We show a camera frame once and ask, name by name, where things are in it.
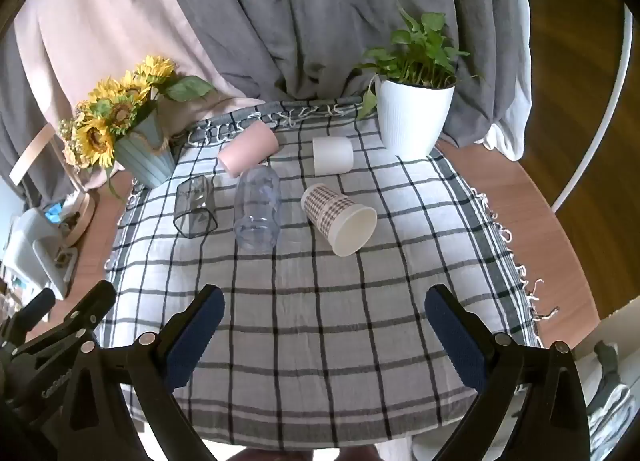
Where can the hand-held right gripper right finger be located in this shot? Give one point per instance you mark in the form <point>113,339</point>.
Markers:
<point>454,341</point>

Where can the grey curtain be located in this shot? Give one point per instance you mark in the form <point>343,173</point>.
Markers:
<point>325,16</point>

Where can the dark tinted glass cup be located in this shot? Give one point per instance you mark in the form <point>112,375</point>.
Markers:
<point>192,201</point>

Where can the white cup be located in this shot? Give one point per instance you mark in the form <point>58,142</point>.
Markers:
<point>332,157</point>

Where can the clear plastic cup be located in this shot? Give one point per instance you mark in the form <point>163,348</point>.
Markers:
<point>257,201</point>

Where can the green plant in white pot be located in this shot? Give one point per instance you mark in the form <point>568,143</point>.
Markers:
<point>412,116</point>

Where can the checked grey white tablecloth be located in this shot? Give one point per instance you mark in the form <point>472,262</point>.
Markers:
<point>320,301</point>

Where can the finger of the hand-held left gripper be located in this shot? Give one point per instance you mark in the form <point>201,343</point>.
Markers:
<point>37,303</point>
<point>92,303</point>

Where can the white curved tube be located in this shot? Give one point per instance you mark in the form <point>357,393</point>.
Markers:
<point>607,116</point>

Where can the sunflower bouquet in blue pot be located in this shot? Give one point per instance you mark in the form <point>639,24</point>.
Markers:
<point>145,156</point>

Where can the pile of grey clothes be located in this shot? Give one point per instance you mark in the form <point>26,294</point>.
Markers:
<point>607,406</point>

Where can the houndstooth paper cup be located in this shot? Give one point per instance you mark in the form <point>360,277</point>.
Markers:
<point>325,206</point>

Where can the pink cup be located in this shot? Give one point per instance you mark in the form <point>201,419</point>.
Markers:
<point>247,148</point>

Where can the pink curtain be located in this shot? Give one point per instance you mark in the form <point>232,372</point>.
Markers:
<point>100,16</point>

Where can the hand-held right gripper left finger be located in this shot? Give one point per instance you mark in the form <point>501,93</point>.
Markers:
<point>196,336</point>

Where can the white appliance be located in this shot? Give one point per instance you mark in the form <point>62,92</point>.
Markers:
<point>30,241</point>

